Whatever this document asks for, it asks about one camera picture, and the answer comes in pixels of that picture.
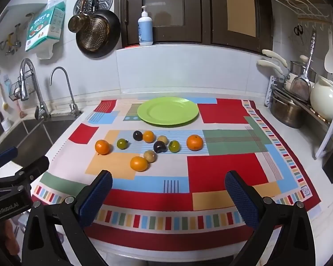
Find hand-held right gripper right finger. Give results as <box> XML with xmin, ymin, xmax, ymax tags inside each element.
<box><xmin>225</xmin><ymin>171</ymin><xmax>315</xmax><ymax>266</ymax></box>

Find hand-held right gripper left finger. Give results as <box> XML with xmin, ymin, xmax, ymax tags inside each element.
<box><xmin>22</xmin><ymin>170</ymin><xmax>113</xmax><ymax>266</ymax></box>

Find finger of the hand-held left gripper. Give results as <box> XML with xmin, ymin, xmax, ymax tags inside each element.
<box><xmin>0</xmin><ymin>156</ymin><xmax>50</xmax><ymax>190</ymax></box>
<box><xmin>0</xmin><ymin>146</ymin><xmax>19</xmax><ymax>170</ymax></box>

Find green plate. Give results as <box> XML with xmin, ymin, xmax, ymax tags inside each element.
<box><xmin>137</xmin><ymin>97</ymin><xmax>199</xmax><ymax>127</ymax></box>

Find stainless steel sink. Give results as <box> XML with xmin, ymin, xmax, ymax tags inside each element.
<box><xmin>0</xmin><ymin>112</ymin><xmax>84</xmax><ymax>156</ymax></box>

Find colourful patchwork tablecloth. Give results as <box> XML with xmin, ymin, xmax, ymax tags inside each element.
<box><xmin>30</xmin><ymin>98</ymin><xmax>322</xmax><ymax>238</ymax></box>

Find tall chrome faucet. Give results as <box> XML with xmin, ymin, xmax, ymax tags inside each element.
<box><xmin>19</xmin><ymin>58</ymin><xmax>51</xmax><ymax>120</ymax></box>

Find large orange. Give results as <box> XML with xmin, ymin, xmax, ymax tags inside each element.
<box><xmin>186</xmin><ymin>134</ymin><xmax>204</xmax><ymax>151</ymax></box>

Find slim gooseneck faucet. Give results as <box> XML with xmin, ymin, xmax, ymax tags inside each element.
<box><xmin>49</xmin><ymin>66</ymin><xmax>83</xmax><ymax>117</ymax></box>

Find stainless steel pot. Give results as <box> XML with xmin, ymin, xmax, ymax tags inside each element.
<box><xmin>270</xmin><ymin>91</ymin><xmax>306</xmax><ymax>129</ymax></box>

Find white dish rack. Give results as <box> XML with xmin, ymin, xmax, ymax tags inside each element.
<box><xmin>266</xmin><ymin>75</ymin><xmax>333</xmax><ymax>159</ymax></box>

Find cream ceramic jug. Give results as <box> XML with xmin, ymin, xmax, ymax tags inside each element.
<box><xmin>310</xmin><ymin>77</ymin><xmax>333</xmax><ymax>122</ymax></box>

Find metal skimmer ladle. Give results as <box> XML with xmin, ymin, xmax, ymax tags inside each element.
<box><xmin>290</xmin><ymin>32</ymin><xmax>317</xmax><ymax>102</ymax></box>

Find teal and white bag box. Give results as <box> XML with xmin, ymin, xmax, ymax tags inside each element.
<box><xmin>25</xmin><ymin>1</ymin><xmax>66</xmax><ymax>53</ymax></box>

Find black frying pan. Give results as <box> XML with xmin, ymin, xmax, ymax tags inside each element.
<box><xmin>75</xmin><ymin>10</ymin><xmax>121</xmax><ymax>59</ymax></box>

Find small copper saucepan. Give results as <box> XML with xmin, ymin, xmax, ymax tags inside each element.
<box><xmin>68</xmin><ymin>12</ymin><xmax>91</xmax><ymax>33</ymax></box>

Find white rice paddle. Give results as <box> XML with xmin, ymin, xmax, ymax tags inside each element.
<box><xmin>324</xmin><ymin>29</ymin><xmax>333</xmax><ymax>74</ymax></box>

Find blue and white pump bottle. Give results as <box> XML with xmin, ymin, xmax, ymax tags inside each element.
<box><xmin>138</xmin><ymin>6</ymin><xmax>154</xmax><ymax>46</ymax></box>

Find wire sponge basket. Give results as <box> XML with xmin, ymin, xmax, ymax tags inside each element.
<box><xmin>8</xmin><ymin>74</ymin><xmax>35</xmax><ymax>102</ymax></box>

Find wall mounted water taps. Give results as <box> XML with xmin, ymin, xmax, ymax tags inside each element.
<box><xmin>0</xmin><ymin>23</ymin><xmax>22</xmax><ymax>56</ymax></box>

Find white handled pot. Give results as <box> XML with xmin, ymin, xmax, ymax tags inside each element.
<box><xmin>257</xmin><ymin>49</ymin><xmax>298</xmax><ymax>92</ymax></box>

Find white wire wall rack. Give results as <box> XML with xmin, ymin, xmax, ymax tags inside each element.
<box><xmin>267</xmin><ymin>0</ymin><xmax>333</xmax><ymax>22</ymax></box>

